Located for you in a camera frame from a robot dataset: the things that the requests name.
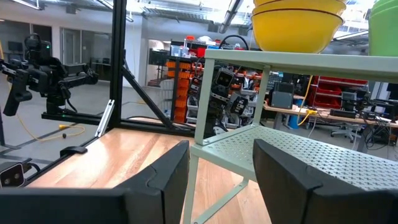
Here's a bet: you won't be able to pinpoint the black equipment case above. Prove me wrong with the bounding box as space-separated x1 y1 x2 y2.
269 81 295 110

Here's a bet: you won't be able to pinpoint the orange hanging cable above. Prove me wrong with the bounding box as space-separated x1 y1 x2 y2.
297 74 318 127

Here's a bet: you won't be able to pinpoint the wooden workbench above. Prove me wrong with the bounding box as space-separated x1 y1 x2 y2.
262 104 398 130

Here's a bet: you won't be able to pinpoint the long ceiling light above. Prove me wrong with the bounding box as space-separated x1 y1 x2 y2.
218 0 244 34

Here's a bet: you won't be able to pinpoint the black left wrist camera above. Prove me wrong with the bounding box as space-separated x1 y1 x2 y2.
214 67 234 88

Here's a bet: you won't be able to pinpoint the blue bin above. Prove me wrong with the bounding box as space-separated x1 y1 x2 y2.
287 98 304 130

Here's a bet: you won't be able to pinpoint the green plastic bowl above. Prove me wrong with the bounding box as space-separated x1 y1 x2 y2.
369 0 398 12
368 7 398 57

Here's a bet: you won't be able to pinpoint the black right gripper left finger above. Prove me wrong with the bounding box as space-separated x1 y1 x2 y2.
0 139 190 224

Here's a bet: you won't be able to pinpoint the pale green perforated metal shelf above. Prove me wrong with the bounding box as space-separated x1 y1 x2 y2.
182 49 398 224

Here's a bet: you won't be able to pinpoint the white metal frame bracket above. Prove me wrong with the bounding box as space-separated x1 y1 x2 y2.
94 98 116 138

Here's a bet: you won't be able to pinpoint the yellow extension cable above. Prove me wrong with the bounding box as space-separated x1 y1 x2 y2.
15 113 86 142

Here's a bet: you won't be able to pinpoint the black aluminium table frame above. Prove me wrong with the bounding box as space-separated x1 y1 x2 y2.
23 0 200 187

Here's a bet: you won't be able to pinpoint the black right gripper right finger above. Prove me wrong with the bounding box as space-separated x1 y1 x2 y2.
252 138 398 224

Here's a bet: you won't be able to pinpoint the red storage bins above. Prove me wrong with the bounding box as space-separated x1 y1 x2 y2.
309 75 369 109

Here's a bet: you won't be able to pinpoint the black table-level camera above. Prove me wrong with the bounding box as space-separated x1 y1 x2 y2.
0 161 26 189

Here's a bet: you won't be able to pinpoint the black bench equipment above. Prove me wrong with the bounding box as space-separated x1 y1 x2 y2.
329 91 398 121

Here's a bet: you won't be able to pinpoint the orange storage bin rack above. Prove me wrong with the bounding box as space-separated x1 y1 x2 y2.
165 60 191 124

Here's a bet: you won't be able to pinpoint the black frame clip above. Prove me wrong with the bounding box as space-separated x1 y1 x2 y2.
59 145 89 158

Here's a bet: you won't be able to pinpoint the grey office chair base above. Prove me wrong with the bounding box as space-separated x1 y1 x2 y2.
330 123 358 144

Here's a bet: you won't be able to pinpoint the yellow bowl with blue pattern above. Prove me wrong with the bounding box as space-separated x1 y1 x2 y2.
252 0 348 16
250 7 345 54

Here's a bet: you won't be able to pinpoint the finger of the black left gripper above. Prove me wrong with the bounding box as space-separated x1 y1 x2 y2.
229 94 249 116
189 75 200 98

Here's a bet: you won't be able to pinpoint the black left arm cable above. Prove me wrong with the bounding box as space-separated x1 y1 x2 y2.
219 34 249 50

